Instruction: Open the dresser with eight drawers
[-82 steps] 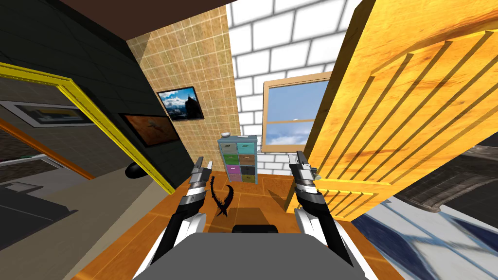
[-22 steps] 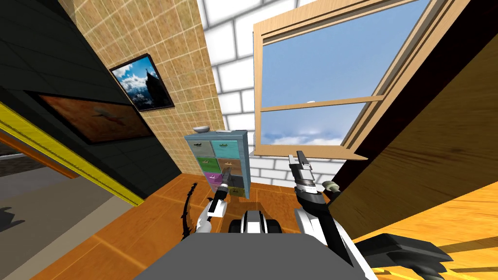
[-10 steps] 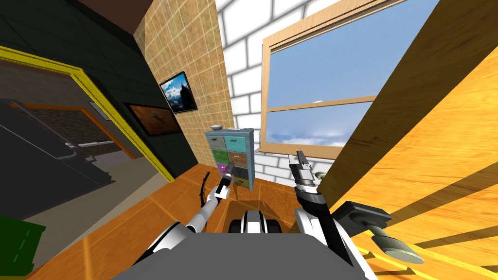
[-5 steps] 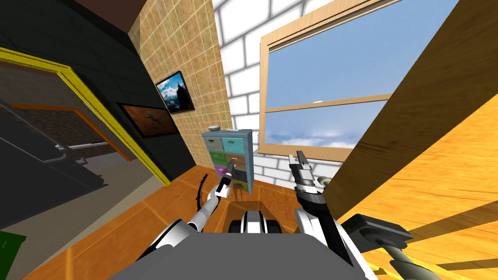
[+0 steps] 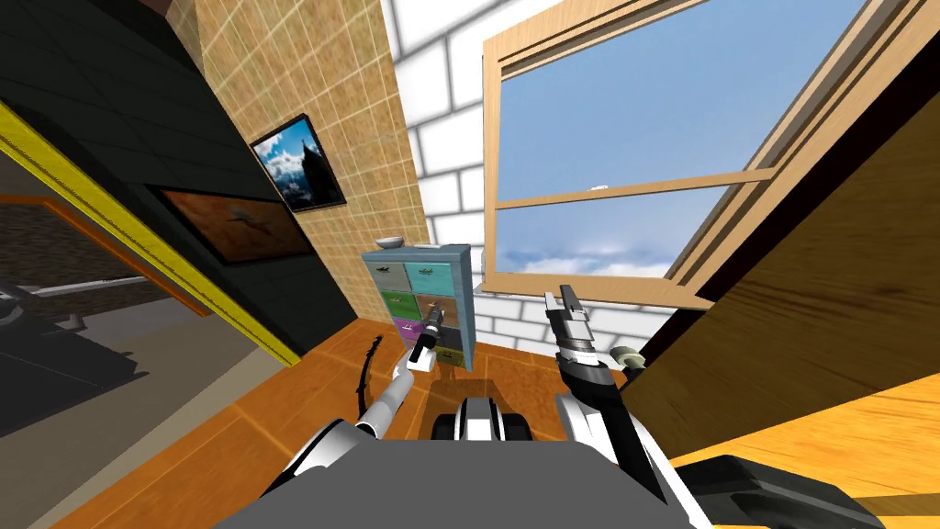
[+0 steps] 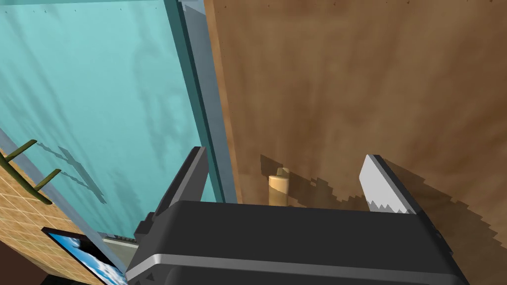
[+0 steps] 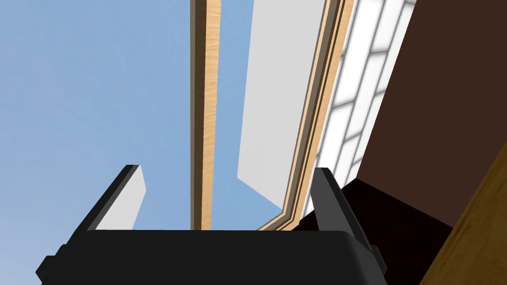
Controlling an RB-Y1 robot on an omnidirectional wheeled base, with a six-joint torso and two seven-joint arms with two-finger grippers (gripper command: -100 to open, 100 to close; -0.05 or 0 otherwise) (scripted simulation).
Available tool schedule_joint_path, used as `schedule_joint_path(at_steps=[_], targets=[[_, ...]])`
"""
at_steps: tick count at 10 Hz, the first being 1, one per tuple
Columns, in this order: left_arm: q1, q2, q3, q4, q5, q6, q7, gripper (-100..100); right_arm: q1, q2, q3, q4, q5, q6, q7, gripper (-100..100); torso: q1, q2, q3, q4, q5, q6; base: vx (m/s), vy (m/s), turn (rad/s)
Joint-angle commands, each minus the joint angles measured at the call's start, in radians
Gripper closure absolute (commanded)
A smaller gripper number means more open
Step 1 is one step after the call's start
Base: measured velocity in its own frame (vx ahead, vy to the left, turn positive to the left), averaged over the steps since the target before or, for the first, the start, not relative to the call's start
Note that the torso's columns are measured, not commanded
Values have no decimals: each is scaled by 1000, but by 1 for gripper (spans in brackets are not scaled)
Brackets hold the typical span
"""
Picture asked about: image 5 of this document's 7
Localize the orange dark framed picture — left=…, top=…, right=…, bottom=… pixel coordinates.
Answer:
left=145, top=183, right=319, bottom=267

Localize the sky and tower picture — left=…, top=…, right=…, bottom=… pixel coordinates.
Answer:
left=249, top=113, right=349, bottom=215

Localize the brown wooden door leaf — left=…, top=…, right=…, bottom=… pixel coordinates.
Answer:
left=620, top=32, right=940, bottom=460

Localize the wooden framed window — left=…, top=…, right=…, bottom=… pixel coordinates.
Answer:
left=480, top=0, right=940, bottom=311

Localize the pale round door knob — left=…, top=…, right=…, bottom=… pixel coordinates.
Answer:
left=608, top=344, right=648, bottom=373

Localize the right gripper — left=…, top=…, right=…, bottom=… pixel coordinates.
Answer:
left=543, top=284, right=598, bottom=366

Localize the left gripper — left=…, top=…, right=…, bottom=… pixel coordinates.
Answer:
left=408, top=300, right=447, bottom=366

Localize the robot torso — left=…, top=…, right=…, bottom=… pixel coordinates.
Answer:
left=212, top=396, right=699, bottom=529

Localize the chest with coloured drawers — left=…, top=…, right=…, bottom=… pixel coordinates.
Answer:
left=359, top=235, right=476, bottom=373

